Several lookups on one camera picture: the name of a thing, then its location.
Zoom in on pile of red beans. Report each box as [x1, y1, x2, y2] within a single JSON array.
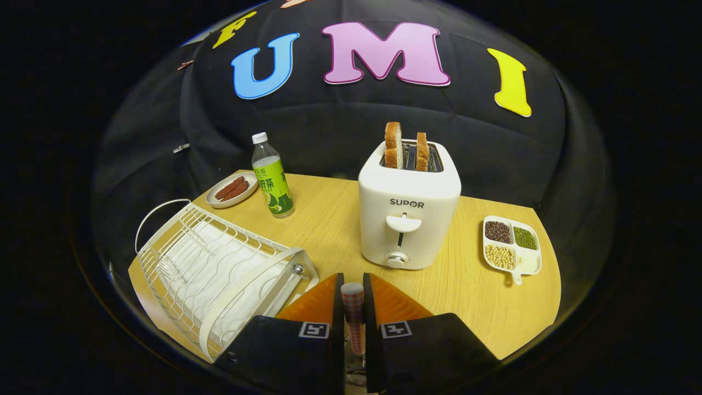
[[485, 221, 513, 244]]

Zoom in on small beige saucer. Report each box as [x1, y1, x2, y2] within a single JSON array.
[[206, 172, 259, 208]]

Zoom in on green label drink bottle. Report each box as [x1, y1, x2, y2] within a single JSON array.
[[251, 132, 295, 219]]

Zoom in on pile of green beans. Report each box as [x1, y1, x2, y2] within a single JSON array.
[[513, 227, 538, 251]]

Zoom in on checkered handle metal spoon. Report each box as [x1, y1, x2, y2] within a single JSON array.
[[341, 283, 367, 369]]

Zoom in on white toaster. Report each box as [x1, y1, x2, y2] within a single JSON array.
[[358, 140, 462, 270]]

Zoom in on red sausage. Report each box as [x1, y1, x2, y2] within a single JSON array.
[[214, 176, 246, 199], [220, 181, 250, 202]]

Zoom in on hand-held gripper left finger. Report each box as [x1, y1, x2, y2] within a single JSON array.
[[214, 273, 345, 395]]

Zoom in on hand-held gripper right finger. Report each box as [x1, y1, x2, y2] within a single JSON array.
[[363, 273, 500, 393]]

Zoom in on white divided dish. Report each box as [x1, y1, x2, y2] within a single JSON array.
[[483, 216, 542, 285]]

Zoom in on white wire dish rack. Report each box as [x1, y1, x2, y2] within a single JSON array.
[[134, 199, 320, 363]]

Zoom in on toasted bread slice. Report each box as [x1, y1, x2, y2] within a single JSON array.
[[415, 132, 430, 172], [384, 122, 404, 170]]

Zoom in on pile of soybeans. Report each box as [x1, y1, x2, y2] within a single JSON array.
[[485, 245, 517, 270]]

